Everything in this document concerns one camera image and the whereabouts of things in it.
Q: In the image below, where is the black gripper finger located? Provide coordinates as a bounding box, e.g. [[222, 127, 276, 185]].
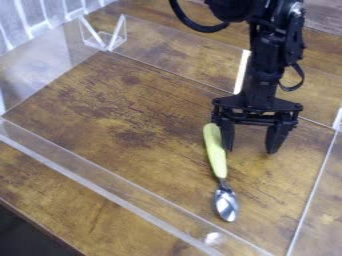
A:
[[266, 122, 297, 154], [218, 118, 235, 151]]

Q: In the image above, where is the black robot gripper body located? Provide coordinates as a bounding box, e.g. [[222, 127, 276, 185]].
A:
[[210, 64, 305, 128]]

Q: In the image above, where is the clear acrylic tray enclosure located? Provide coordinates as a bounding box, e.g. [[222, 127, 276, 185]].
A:
[[0, 18, 342, 256]]

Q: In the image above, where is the clear acrylic triangular bracket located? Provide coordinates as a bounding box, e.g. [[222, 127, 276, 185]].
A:
[[79, 15, 127, 52]]

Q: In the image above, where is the green handled metal spoon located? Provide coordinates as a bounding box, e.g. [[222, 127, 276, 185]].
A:
[[203, 123, 239, 222]]

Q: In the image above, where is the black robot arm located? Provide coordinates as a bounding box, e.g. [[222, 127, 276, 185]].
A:
[[205, 0, 306, 154]]

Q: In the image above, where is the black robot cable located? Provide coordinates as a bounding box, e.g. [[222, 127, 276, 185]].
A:
[[167, 0, 233, 34]]

